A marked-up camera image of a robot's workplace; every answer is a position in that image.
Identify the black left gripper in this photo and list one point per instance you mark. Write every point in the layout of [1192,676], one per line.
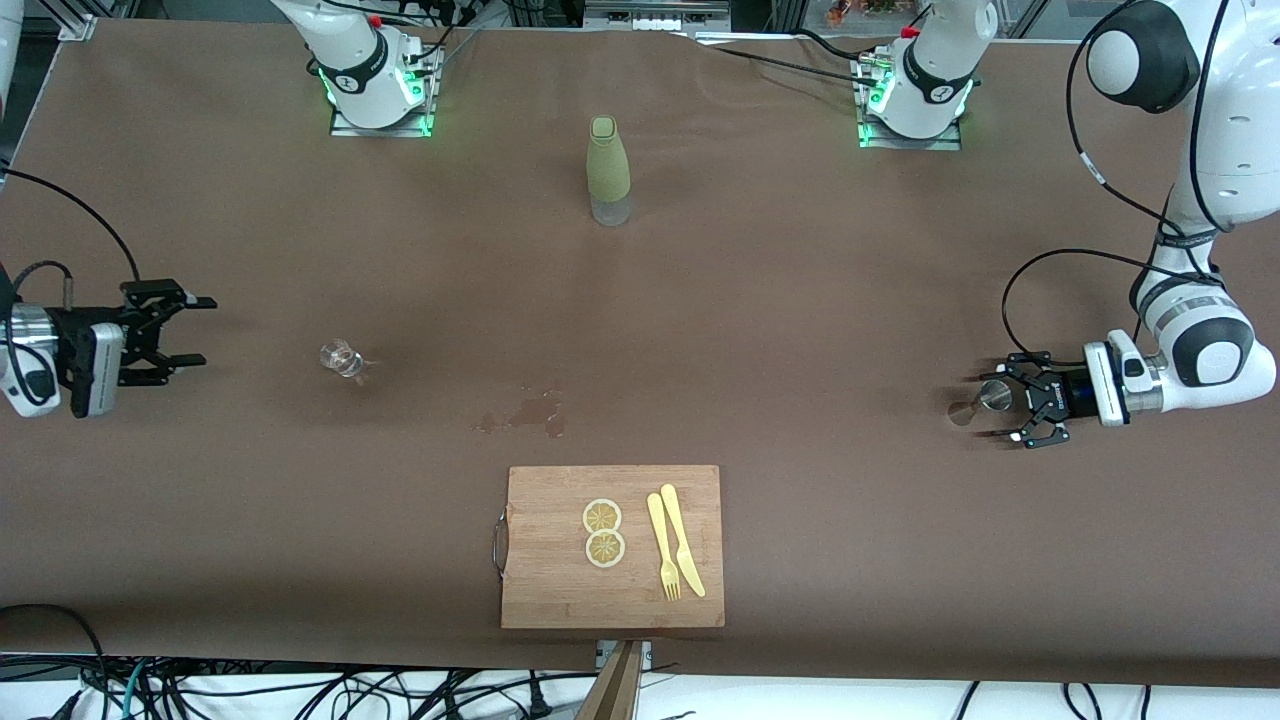
[1070,394]

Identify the grey metal equipment rack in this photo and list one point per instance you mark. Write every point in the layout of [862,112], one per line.
[655,15]

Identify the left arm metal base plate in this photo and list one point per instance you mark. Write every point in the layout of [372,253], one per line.
[945,145]

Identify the steel jigger measuring cup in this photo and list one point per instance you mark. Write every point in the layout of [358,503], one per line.
[995,397]

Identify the yellow plastic knife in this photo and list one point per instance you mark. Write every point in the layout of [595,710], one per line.
[677,525]

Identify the aluminium frame profile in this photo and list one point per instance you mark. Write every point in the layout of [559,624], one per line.
[75,20]

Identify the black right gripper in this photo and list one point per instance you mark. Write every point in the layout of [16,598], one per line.
[70,330]

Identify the yellow plastic fork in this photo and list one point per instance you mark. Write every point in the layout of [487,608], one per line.
[660,540]

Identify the brown table cloth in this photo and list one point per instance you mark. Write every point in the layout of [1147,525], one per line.
[1000,550]

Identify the small metal bracket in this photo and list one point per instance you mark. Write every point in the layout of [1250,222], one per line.
[646,650]

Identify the wooden post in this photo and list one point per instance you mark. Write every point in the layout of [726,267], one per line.
[612,695]

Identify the green sleeved glass bottle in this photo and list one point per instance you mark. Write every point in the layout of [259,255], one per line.
[608,165]

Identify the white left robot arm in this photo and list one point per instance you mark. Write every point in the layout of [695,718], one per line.
[1235,130]

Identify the clear glass shaker cup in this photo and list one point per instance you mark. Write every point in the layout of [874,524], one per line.
[342,358]

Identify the wooden cutting board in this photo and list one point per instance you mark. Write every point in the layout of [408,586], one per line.
[550,590]

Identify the lemon slice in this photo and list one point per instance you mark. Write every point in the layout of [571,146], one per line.
[602,516]
[605,548]

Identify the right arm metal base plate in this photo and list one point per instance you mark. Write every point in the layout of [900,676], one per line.
[400,131]

